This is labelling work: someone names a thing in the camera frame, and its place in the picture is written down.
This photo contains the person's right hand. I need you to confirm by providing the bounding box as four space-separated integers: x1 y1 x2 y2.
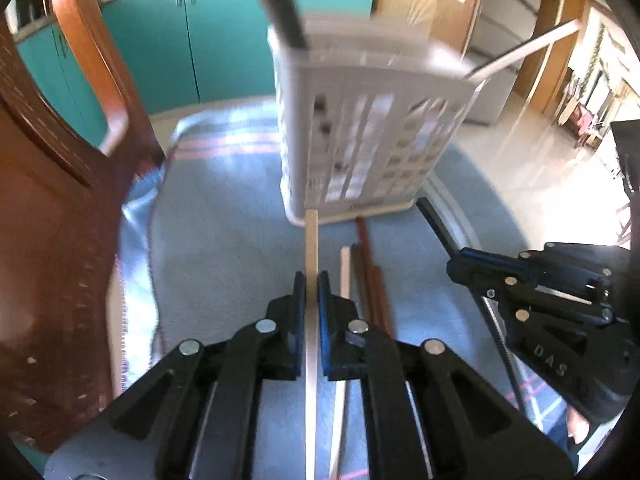
565 406 590 444

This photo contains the carved wooden chair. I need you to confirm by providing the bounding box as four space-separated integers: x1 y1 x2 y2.
1 0 164 453

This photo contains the dark brown chopstick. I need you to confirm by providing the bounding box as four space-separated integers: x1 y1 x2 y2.
350 243 373 322

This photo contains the silver refrigerator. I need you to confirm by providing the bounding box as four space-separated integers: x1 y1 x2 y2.
466 0 541 126

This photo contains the blue striped cloth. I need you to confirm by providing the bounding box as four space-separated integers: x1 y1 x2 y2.
106 98 576 480

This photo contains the grey plastic utensil holder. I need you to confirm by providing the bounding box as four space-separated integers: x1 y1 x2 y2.
267 14 483 226

